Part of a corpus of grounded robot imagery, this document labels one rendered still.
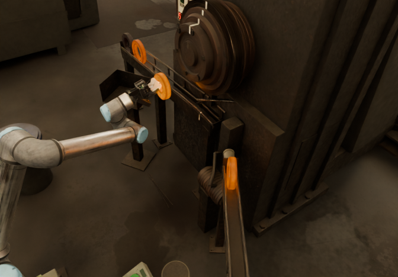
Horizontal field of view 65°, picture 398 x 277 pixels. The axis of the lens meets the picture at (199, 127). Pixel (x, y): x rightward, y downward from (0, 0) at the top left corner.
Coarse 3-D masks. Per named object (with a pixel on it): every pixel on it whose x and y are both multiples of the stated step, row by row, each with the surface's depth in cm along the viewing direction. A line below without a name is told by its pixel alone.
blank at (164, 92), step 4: (156, 76) 178; (160, 76) 174; (164, 76) 174; (160, 80) 176; (164, 80) 173; (168, 80) 174; (164, 84) 173; (168, 84) 174; (164, 88) 174; (168, 88) 174; (160, 92) 181; (164, 92) 176; (168, 92) 175; (160, 96) 183; (164, 96) 178; (168, 96) 178
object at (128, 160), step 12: (120, 72) 211; (108, 84) 206; (120, 84) 218; (132, 84) 214; (108, 96) 210; (132, 108) 210; (132, 120) 217; (132, 144) 235; (132, 156) 248; (144, 156) 249; (144, 168) 240
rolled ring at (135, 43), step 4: (136, 40) 235; (132, 44) 243; (136, 44) 236; (140, 44) 233; (132, 48) 246; (136, 48) 245; (140, 48) 232; (144, 48) 234; (136, 52) 246; (140, 52) 235; (144, 52) 234; (136, 56) 246; (144, 56) 235; (140, 60) 240; (144, 60) 238
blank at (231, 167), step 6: (228, 162) 152; (234, 162) 145; (228, 168) 153; (234, 168) 143; (228, 174) 153; (234, 174) 142; (228, 180) 148; (234, 180) 143; (228, 186) 147; (234, 186) 145
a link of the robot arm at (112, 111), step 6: (108, 102) 168; (114, 102) 167; (120, 102) 167; (102, 108) 165; (108, 108) 165; (114, 108) 166; (120, 108) 167; (126, 108) 169; (102, 114) 170; (108, 114) 165; (114, 114) 167; (120, 114) 170; (108, 120) 167; (114, 120) 170
